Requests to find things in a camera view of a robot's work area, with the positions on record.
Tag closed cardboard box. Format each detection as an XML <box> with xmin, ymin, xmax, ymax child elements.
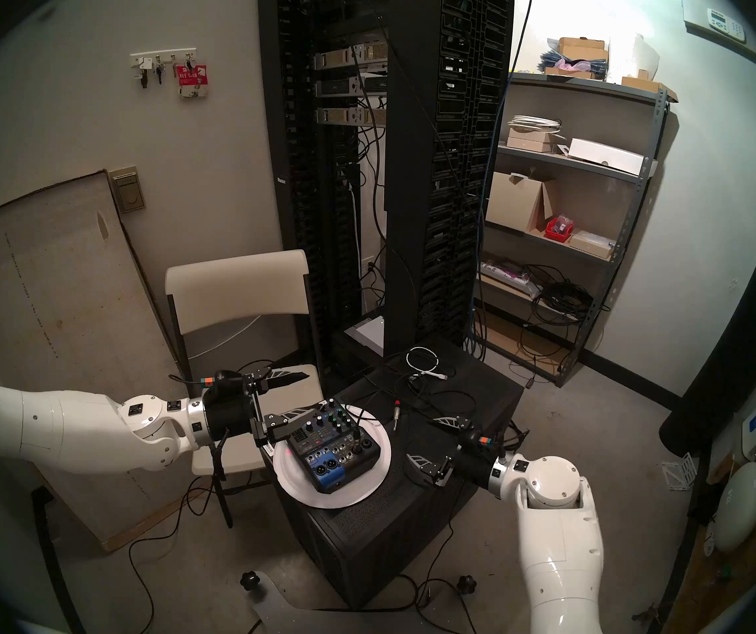
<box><xmin>558</xmin><ymin>37</ymin><xmax>610</xmax><ymax>62</ymax></box>

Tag white oval device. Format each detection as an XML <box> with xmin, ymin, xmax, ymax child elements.
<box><xmin>711</xmin><ymin>461</ymin><xmax>756</xmax><ymax>553</ymax></box>

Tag black rack cable manager column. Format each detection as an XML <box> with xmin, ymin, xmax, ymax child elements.
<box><xmin>258</xmin><ymin>0</ymin><xmax>362</xmax><ymax>379</ymax></box>

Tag white paper bag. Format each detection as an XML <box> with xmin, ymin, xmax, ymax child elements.
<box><xmin>606</xmin><ymin>32</ymin><xmax>661</xmax><ymax>82</ymax></box>

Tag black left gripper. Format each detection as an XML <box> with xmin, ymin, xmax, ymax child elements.
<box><xmin>204</xmin><ymin>368</ymin><xmax>318</xmax><ymax>447</ymax></box>

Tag flat brown cardboard sheet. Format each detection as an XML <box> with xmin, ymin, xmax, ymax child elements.
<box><xmin>480</xmin><ymin>309</ymin><xmax>573</xmax><ymax>376</ymax></box>

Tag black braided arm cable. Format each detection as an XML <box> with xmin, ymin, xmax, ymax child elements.
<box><xmin>168</xmin><ymin>373</ymin><xmax>231</xmax><ymax>481</ymax></box>

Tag white lattice bracket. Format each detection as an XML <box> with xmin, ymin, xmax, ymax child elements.
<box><xmin>661</xmin><ymin>451</ymin><xmax>699</xmax><ymax>491</ymax></box>

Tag large black foam panel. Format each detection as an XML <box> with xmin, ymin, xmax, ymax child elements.
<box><xmin>659</xmin><ymin>213</ymin><xmax>756</xmax><ymax>456</ymax></box>

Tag grey metal shelf unit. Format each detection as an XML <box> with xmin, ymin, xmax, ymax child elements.
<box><xmin>470</xmin><ymin>71</ymin><xmax>679</xmax><ymax>388</ymax></box>

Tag white round plate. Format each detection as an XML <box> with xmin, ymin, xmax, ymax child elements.
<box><xmin>272</xmin><ymin>405</ymin><xmax>393</xmax><ymax>510</ymax></box>

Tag grey flat box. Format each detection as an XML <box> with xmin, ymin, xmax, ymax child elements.
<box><xmin>344</xmin><ymin>314</ymin><xmax>387</xmax><ymax>351</ymax></box>

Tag pink and blue bag stack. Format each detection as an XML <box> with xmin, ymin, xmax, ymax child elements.
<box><xmin>536</xmin><ymin>50</ymin><xmax>610</xmax><ymax>80</ymax></box>

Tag open cardboard box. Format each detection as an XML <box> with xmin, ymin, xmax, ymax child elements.
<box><xmin>486</xmin><ymin>170</ymin><xmax>560</xmax><ymax>236</ymax></box>

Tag white cable coil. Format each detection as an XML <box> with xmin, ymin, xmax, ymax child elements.
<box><xmin>507</xmin><ymin>114</ymin><xmax>564</xmax><ymax>135</ymax></box>

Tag beige wall control plate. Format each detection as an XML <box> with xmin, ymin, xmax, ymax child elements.
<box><xmin>109</xmin><ymin>166</ymin><xmax>146</xmax><ymax>214</ymax></box>

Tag white key hook rack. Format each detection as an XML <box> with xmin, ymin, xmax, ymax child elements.
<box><xmin>130</xmin><ymin>48</ymin><xmax>197</xmax><ymax>69</ymax></box>

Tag white flat box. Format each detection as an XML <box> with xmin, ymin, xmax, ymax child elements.
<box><xmin>566</xmin><ymin>137</ymin><xmax>646</xmax><ymax>176</ymax></box>

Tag black server rack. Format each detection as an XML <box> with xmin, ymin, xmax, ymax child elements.
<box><xmin>383</xmin><ymin>0</ymin><xmax>516</xmax><ymax>359</ymax></box>

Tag flat tan box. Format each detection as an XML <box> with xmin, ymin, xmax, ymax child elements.
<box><xmin>569</xmin><ymin>230</ymin><xmax>616</xmax><ymax>258</ymax></box>

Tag beige rack unit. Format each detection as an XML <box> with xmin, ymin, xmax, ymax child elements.
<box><xmin>314</xmin><ymin>45</ymin><xmax>389</xmax><ymax>71</ymax></box>
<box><xmin>315</xmin><ymin>106</ymin><xmax>387</xmax><ymax>126</ymax></box>

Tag large pale wooden board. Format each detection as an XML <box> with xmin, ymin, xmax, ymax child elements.
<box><xmin>0</xmin><ymin>170</ymin><xmax>184</xmax><ymax>553</ymax></box>

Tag thin white coiled cable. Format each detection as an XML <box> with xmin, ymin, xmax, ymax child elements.
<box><xmin>406</xmin><ymin>347</ymin><xmax>450</xmax><ymax>381</ymax></box>

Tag black cable bundle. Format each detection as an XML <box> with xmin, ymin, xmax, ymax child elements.
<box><xmin>523</xmin><ymin>264</ymin><xmax>610</xmax><ymax>323</ymax></box>

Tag small beige box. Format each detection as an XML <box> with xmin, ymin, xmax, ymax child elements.
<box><xmin>505</xmin><ymin>127</ymin><xmax>567</xmax><ymax>155</ymax></box>

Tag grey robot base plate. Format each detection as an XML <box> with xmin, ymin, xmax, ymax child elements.
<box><xmin>249</xmin><ymin>570</ymin><xmax>431</xmax><ymax>634</ymax></box>

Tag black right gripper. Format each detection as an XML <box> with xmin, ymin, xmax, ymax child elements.
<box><xmin>406</xmin><ymin>411</ymin><xmax>499</xmax><ymax>491</ymax></box>

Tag black floor cable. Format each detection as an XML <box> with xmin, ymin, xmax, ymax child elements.
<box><xmin>128</xmin><ymin>468</ymin><xmax>233</xmax><ymax>634</ymax></box>

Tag dark grey rack unit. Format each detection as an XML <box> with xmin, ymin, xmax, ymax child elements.
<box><xmin>315</xmin><ymin>75</ymin><xmax>389</xmax><ymax>98</ymax></box>

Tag beige folding chair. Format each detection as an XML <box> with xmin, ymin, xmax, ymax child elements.
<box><xmin>165</xmin><ymin>248</ymin><xmax>326</xmax><ymax>528</ymax></box>

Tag black and blue audio mixer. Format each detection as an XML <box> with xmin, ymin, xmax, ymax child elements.
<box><xmin>286</xmin><ymin>402</ymin><xmax>382</xmax><ymax>495</ymax></box>

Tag white alarm keypad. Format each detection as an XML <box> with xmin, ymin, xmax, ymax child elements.
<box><xmin>707</xmin><ymin>7</ymin><xmax>746</xmax><ymax>44</ymax></box>

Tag thick black hose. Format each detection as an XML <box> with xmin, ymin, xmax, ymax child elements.
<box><xmin>31</xmin><ymin>487</ymin><xmax>85</xmax><ymax>634</ymax></box>

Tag white and pink package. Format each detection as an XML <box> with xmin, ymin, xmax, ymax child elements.
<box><xmin>480</xmin><ymin>260</ymin><xmax>544</xmax><ymax>297</ymax></box>

